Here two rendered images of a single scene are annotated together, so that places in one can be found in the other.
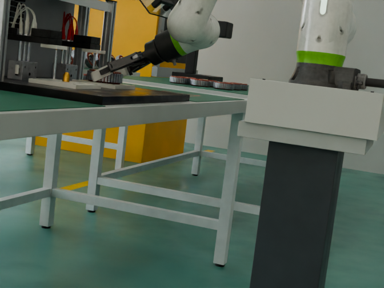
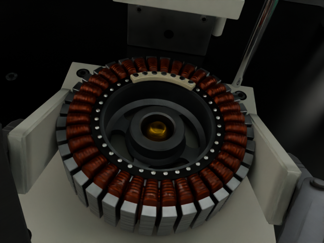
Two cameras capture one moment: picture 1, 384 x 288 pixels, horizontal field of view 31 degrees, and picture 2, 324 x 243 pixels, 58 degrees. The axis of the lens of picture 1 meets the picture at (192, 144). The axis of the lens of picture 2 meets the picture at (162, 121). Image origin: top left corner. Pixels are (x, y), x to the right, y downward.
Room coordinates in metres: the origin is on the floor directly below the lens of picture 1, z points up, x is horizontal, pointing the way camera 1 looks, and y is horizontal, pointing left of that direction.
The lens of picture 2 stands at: (2.17, 0.20, 0.95)
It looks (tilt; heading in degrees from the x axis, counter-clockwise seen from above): 52 degrees down; 68
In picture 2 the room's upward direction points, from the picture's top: 10 degrees clockwise
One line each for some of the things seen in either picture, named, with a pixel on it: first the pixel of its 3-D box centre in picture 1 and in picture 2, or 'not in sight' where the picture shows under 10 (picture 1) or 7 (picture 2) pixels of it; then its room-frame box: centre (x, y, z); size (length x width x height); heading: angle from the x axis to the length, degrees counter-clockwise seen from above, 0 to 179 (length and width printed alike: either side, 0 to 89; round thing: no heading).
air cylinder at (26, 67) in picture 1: (22, 70); not in sight; (2.02, 0.51, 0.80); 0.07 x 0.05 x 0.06; 161
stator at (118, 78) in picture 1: (104, 76); (156, 134); (2.20, 0.30, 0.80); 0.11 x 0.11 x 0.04
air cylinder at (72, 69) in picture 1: (64, 72); (171, 10); (2.25, 0.44, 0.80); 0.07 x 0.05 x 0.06; 161
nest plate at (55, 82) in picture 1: (65, 83); not in sight; (1.97, 0.38, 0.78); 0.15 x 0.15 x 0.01; 71
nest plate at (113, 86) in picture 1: (104, 84); (153, 155); (2.20, 0.30, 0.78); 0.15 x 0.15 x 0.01; 71
